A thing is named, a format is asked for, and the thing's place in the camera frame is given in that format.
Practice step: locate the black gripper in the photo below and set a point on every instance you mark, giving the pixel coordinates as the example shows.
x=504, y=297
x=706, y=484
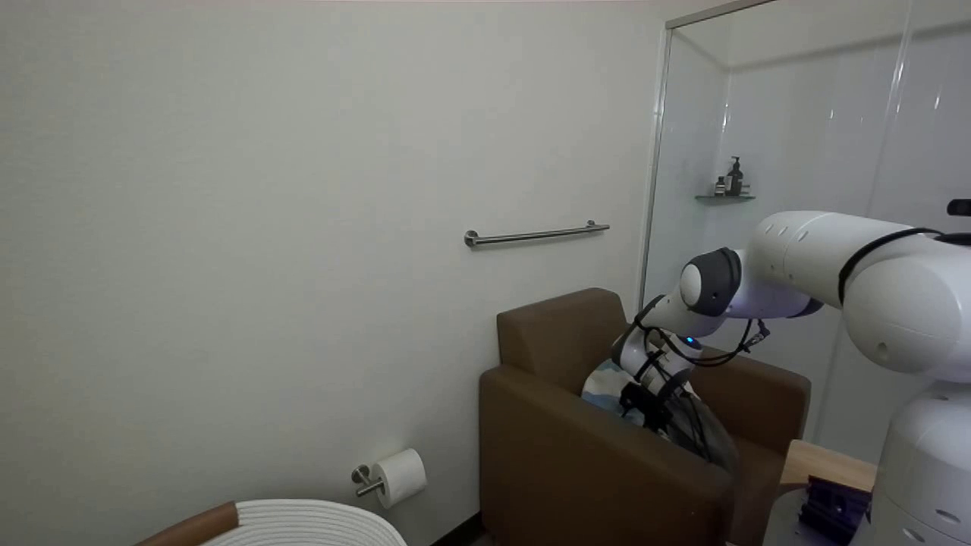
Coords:
x=654, y=402

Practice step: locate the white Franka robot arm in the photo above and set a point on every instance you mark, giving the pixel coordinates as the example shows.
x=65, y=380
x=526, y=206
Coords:
x=869, y=284

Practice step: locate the chrome towel bar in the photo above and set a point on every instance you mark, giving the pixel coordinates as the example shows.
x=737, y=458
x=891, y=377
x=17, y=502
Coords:
x=535, y=235

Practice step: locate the purple object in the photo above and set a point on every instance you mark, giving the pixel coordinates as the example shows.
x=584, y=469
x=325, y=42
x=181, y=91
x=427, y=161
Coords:
x=837, y=510

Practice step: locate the light wooden side table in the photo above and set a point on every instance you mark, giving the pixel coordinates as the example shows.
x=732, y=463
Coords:
x=823, y=465

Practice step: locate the glass corner shower shelf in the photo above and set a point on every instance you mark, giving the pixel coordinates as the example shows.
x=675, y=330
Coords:
x=728, y=198

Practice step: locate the small dark bottle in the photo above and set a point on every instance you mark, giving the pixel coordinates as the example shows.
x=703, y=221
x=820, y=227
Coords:
x=736, y=176

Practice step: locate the white toilet paper roll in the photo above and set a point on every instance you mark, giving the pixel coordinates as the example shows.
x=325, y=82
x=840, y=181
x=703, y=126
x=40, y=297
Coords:
x=402, y=473

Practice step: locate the chrome toilet paper holder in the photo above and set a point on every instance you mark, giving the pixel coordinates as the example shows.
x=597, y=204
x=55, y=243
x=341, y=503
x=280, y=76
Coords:
x=366, y=478

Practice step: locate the glass shower enclosure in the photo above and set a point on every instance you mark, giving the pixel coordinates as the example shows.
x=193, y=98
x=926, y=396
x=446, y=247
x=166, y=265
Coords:
x=791, y=122

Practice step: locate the small black camera bar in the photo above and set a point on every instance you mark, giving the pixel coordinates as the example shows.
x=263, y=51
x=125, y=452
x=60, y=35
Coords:
x=961, y=206

